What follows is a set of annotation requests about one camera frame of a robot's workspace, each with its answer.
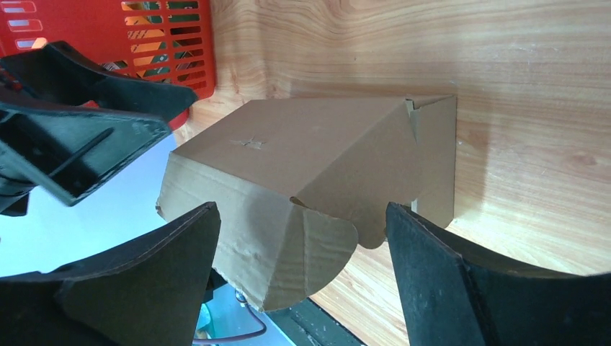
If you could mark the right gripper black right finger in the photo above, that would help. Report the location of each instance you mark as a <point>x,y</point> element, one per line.
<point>456,292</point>

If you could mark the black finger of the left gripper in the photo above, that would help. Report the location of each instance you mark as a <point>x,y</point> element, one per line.
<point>70,151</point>
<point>58,73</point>

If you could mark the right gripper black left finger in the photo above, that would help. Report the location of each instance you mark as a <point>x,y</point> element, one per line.
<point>147,291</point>

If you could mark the brown cardboard paper box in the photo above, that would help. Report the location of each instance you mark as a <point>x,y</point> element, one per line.
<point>301,183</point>

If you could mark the red plastic shopping basket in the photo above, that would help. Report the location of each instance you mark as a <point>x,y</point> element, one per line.
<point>162,41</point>

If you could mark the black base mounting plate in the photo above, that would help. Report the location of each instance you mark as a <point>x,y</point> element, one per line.
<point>306,323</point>

